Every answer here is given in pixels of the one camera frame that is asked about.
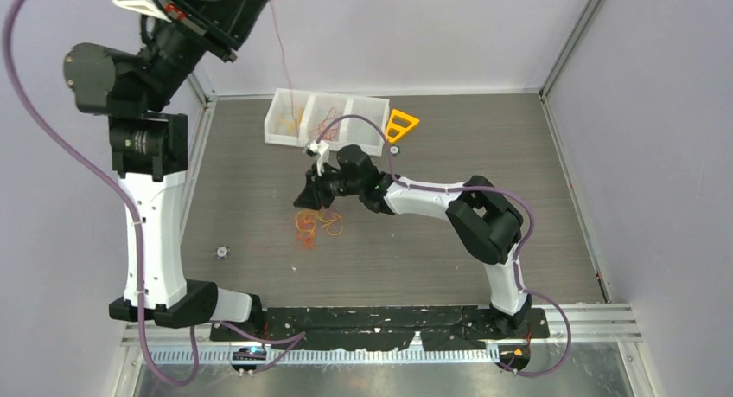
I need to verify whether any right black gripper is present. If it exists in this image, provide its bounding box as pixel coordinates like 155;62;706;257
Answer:
296;162;364;211

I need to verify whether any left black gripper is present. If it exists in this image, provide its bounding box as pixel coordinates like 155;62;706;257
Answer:
137;0;271;112

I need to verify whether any orange red cable pile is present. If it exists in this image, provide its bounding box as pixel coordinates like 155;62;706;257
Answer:
294;208;345;251

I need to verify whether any thin red cable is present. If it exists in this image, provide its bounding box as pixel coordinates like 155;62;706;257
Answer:
267;0;304;126

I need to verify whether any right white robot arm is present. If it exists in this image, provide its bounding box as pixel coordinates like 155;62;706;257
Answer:
293;142;532;337

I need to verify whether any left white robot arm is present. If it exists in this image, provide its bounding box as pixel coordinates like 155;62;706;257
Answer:
63;0;269;340

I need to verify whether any white three-compartment bin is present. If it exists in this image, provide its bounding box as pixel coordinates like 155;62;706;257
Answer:
264;88;391;157

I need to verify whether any small round token left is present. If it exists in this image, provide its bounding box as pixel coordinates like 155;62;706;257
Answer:
215;245;230;259

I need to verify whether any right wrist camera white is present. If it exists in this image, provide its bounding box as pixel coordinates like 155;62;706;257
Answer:
304;139;330;177

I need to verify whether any yellow triangular plastic frame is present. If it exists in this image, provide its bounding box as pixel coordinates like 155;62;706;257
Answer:
385;109;420;144

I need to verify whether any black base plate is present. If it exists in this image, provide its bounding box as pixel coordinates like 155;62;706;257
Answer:
233;305;550;351

